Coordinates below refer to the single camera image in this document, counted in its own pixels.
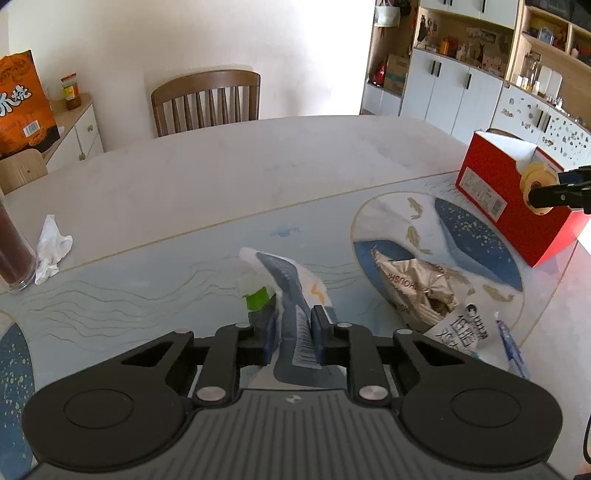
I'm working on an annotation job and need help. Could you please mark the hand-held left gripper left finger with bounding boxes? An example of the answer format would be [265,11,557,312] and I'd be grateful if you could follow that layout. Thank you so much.
[121,306,279,408]

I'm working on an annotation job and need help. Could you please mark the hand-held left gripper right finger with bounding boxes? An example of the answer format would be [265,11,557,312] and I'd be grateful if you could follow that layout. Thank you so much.
[311,305,465,408]

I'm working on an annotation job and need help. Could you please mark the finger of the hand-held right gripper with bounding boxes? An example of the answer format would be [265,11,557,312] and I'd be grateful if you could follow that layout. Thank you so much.
[558,165,591,184]
[529,180,591,214]

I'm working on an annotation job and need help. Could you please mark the yellow tape roll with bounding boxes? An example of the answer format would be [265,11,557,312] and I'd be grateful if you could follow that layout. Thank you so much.
[519,162,561,217]

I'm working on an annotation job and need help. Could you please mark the blue white snack packet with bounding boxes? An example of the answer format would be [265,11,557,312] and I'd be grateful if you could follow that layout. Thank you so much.
[238,247,347,391]

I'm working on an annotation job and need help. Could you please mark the red cardboard box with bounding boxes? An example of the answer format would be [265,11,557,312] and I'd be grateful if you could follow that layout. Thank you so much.
[455,130,591,268]

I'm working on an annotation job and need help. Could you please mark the white desktop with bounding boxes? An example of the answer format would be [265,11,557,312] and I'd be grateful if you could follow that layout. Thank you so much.
[0,115,591,480]

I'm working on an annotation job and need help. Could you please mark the green wrapper scrap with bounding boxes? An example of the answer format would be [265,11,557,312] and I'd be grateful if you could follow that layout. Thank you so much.
[242,287,273,312]

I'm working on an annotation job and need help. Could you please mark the white board on shelf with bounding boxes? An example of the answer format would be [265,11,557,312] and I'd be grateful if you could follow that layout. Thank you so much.
[538,65,563,97]

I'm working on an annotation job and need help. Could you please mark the gold foil snack bag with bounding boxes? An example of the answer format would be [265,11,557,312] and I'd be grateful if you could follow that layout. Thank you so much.
[370,247,462,330]

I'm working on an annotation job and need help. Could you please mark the tall glass jar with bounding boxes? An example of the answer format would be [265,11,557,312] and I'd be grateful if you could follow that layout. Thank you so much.
[524,52,542,88]

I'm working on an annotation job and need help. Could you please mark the blue printed table mat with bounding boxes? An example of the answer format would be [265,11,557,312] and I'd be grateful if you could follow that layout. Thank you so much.
[0,172,585,467]

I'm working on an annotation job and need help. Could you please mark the white printed packet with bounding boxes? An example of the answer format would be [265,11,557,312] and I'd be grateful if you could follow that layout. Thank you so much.
[422,302,492,361]

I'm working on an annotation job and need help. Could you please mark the blue pen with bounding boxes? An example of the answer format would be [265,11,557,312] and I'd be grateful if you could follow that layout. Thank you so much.
[494,311,532,379]

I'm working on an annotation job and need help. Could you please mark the brown cardboard box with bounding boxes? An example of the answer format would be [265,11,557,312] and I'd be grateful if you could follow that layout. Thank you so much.
[383,54,411,95]

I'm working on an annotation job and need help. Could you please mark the crumpled white tissue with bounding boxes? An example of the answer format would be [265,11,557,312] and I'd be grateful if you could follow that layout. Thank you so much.
[34,215,74,285]

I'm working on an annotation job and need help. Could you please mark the hanging tote bag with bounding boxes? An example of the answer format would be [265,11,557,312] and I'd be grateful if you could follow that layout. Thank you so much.
[374,0,402,27]

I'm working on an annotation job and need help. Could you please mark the dark wooden chair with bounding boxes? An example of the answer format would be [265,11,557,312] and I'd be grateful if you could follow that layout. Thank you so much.
[151,70,262,138]

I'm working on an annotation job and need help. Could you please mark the glass jar with dark liquid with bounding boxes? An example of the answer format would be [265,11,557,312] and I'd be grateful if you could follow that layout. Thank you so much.
[0,187,38,292]

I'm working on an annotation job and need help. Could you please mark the white side cabinet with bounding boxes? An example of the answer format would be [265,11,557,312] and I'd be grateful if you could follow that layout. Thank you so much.
[41,92,105,174]

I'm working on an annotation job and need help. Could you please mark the light wooden chair back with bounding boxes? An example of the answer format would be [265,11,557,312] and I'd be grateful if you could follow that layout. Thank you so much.
[0,148,49,195]

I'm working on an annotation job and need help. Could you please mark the sauce bottle with red cap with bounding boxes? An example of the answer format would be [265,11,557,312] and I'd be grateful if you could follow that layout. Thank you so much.
[60,73,83,112]

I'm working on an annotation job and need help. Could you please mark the orange snack bag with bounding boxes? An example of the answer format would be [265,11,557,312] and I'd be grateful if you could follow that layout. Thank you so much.
[0,50,61,160]

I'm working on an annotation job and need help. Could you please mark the white and wood wall cabinet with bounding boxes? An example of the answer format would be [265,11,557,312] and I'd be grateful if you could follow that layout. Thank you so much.
[360,0,591,167]

